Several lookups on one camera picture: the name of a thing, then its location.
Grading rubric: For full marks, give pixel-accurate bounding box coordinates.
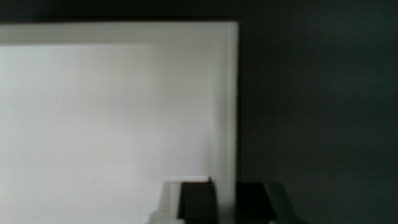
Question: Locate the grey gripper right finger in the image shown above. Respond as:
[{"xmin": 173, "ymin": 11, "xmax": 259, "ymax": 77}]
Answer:
[{"xmin": 234, "ymin": 182, "xmax": 308, "ymax": 224}]

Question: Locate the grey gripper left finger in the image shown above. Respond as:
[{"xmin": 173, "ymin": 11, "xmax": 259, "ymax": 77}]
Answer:
[{"xmin": 147, "ymin": 181, "xmax": 218, "ymax": 224}]

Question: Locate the white drawer cabinet box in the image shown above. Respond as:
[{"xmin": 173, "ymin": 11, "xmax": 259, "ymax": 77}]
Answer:
[{"xmin": 0, "ymin": 22, "xmax": 237, "ymax": 224}]

